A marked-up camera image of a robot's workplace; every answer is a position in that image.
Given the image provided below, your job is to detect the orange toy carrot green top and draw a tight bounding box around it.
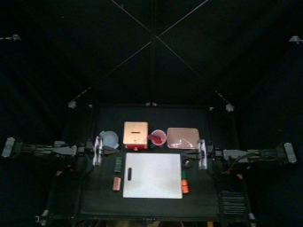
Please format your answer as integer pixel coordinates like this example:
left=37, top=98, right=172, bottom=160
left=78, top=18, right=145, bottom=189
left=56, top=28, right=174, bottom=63
left=180, top=169, right=190, bottom=195

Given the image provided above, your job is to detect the light blue bowl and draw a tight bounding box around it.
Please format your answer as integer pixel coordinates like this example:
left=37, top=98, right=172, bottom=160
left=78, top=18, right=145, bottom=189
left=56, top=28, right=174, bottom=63
left=98, top=130, right=120, bottom=150

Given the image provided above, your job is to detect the dark green block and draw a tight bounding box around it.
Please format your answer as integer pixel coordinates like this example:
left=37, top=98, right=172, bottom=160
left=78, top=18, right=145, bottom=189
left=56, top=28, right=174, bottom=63
left=113, top=156, right=122, bottom=174

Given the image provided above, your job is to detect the pink square tray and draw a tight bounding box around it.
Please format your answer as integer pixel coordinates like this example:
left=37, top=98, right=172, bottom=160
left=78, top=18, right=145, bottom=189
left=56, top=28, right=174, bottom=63
left=165, top=127, right=201, bottom=150

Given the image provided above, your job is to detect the copper orange box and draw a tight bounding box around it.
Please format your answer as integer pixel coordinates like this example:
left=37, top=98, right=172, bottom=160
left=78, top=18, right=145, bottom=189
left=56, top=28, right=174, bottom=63
left=121, top=121, right=150, bottom=151

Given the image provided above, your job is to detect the red cup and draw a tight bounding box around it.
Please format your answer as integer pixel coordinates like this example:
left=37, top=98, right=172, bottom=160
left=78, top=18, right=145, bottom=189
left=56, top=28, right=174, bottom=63
left=148, top=129, right=168, bottom=147

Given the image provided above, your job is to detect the salmon pink block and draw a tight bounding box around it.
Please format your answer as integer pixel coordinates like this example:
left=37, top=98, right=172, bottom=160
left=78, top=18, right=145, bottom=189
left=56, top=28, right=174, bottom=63
left=110, top=176, right=121, bottom=192

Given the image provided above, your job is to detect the white cutting board with slot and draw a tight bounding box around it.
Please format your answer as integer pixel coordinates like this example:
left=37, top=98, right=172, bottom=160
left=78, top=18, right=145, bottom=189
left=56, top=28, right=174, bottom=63
left=121, top=152, right=182, bottom=200

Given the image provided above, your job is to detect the white printed label sheet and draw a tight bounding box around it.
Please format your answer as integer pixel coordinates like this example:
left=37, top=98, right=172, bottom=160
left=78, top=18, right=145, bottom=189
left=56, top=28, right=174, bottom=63
left=220, top=190, right=245, bottom=217

